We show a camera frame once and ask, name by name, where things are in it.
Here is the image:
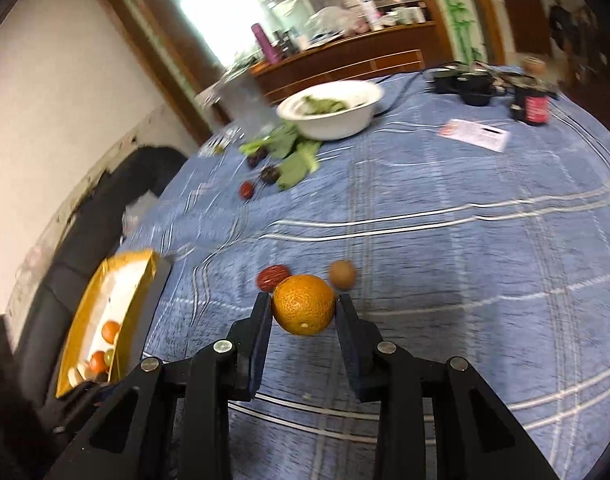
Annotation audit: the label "rough-skinned orange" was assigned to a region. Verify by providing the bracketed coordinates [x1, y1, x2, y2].
[271, 274, 337, 337]

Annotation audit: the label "green leaves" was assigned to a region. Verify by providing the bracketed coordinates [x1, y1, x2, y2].
[300, 95, 350, 116]

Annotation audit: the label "large red jujube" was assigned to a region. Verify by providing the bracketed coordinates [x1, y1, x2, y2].
[256, 263, 292, 293]

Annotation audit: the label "black can with red label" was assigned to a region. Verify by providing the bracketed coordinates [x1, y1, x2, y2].
[511, 80, 550, 127]

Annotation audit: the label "white bottle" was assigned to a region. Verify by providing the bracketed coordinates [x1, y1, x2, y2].
[360, 0, 380, 31]

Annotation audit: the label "wooden counter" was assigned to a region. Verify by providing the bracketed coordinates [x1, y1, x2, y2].
[250, 22, 436, 106]

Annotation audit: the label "dark figurine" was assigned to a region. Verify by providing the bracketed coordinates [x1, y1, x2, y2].
[549, 0, 598, 61]

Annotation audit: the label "black power strip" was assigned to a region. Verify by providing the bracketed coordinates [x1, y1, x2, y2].
[433, 69, 493, 107]

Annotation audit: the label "clear glass mug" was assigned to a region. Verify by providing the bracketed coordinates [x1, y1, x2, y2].
[195, 75, 280, 133]

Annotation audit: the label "green leafy vegetable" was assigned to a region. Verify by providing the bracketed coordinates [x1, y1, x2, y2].
[240, 127, 323, 191]

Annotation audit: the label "black cable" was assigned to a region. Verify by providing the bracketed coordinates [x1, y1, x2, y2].
[372, 72, 436, 116]

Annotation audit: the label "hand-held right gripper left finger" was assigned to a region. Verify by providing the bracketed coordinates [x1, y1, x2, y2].
[45, 291, 274, 480]

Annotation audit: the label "purple bottle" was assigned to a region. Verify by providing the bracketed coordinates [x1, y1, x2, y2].
[251, 23, 282, 64]

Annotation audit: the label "small crumpled plastic bag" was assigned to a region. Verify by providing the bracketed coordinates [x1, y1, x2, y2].
[121, 191, 158, 236]

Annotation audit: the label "gold cardboard box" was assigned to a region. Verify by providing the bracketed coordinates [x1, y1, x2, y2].
[55, 248, 172, 400]

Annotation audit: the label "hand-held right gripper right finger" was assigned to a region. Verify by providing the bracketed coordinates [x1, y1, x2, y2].
[335, 292, 560, 480]

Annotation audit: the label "bamboo wall painting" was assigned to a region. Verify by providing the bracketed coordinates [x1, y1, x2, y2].
[425, 0, 486, 63]

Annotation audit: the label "white bowl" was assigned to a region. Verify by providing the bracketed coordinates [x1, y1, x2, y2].
[276, 80, 386, 141]

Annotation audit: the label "brown longan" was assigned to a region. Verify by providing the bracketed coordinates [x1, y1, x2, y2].
[329, 259, 358, 291]

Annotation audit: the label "clear plastic bag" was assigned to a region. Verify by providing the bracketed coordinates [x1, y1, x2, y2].
[305, 4, 370, 36]

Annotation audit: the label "dark chair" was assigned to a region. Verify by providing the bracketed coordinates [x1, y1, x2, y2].
[0, 146, 188, 411]

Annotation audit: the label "white paper card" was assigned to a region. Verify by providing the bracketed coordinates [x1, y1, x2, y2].
[438, 119, 510, 153]

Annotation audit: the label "blue plaid tablecloth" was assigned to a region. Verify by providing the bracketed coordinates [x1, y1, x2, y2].
[120, 65, 610, 480]

